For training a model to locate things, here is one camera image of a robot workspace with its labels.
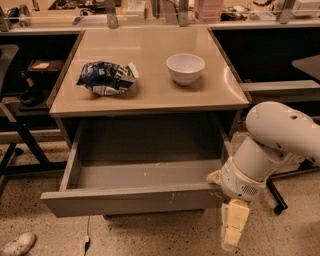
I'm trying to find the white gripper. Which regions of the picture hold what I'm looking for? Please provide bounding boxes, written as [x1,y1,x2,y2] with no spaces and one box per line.
[206,157,266,251]

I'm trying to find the grey top drawer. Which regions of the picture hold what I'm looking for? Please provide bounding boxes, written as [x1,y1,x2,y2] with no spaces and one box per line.
[40,118,234,219]

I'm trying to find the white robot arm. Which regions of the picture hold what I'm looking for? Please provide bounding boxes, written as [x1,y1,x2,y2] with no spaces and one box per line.
[207,101,320,250]

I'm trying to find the grey drawer cabinet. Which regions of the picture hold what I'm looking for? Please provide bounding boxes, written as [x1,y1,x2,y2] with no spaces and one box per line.
[50,26,249,151]

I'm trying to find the black wheeled stand base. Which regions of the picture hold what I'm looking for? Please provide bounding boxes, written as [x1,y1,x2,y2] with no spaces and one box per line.
[267,160,320,215]

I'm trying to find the white ceramic bowl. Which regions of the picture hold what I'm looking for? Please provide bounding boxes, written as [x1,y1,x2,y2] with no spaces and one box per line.
[166,53,205,85]

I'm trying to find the blue crumpled chip bag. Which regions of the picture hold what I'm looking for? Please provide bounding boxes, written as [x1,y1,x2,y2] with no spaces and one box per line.
[77,61,139,96]

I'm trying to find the pink stacked bins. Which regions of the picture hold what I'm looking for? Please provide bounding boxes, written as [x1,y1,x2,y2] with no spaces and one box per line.
[193,0,224,23]

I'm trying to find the white shoe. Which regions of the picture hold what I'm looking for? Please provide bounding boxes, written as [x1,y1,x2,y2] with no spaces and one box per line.
[0,232,37,256]

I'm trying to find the dark box on shelf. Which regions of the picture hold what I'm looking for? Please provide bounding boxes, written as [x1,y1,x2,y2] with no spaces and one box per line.
[27,59,65,79]

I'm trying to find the black cable on floor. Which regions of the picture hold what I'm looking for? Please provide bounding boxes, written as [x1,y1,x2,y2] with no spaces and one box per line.
[82,215,92,256]

